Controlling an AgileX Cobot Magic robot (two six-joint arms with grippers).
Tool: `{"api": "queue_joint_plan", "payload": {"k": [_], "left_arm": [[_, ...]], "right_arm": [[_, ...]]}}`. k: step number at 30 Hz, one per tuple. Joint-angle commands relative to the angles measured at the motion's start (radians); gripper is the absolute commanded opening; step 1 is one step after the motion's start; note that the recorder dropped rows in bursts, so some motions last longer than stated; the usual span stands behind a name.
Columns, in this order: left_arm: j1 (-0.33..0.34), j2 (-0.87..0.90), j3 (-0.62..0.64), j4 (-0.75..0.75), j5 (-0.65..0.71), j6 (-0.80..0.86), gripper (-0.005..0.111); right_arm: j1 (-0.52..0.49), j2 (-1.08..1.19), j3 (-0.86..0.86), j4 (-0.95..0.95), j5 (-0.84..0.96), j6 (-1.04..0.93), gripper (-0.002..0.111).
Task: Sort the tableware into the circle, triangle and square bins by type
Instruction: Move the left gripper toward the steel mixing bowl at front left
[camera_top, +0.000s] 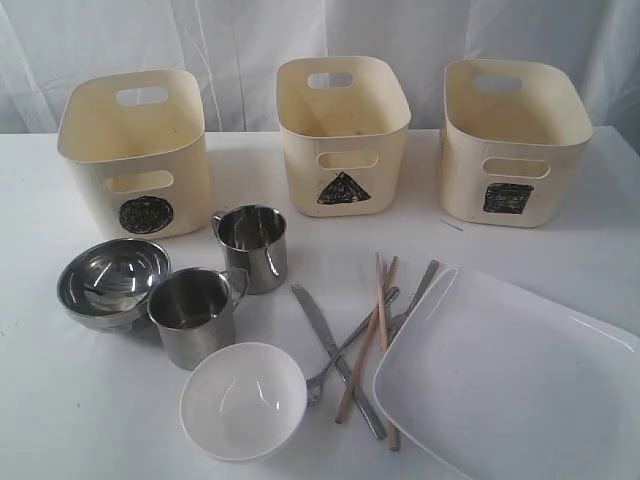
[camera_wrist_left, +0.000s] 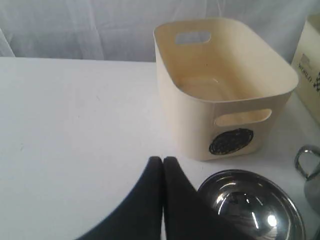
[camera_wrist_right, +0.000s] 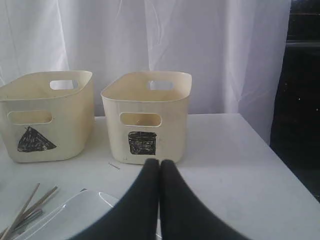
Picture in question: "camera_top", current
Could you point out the white square plate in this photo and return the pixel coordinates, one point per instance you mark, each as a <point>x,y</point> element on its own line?
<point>499,383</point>

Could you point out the cream bin with square mark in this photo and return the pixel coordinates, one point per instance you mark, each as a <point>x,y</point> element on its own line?
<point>512,138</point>

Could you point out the steel table knife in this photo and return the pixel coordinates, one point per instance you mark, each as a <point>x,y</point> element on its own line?
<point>361,401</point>

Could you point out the wooden chopstick thin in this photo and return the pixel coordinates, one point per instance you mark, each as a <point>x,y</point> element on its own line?
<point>386,275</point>

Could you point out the steel spoon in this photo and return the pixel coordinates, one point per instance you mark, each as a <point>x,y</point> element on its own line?
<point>323,332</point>

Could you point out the cream bin with circle mark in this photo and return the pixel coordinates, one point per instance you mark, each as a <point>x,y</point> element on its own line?
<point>135,146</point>

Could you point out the steel mug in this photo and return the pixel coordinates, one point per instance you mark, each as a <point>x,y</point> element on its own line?
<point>253,238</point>
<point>193,309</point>

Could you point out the stainless steel bowl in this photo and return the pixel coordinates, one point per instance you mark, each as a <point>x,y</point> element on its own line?
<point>107,287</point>

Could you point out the cream bin with triangle mark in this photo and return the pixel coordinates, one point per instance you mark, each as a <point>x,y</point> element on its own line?
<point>344,122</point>

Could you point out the steel fork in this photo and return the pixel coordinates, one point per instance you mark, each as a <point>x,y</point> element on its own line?
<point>399,319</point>

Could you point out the wooden chopstick long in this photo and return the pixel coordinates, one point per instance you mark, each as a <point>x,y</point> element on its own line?
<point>354,381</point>

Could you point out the white round bowl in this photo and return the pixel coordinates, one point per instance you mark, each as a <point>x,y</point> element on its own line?
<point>244,402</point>

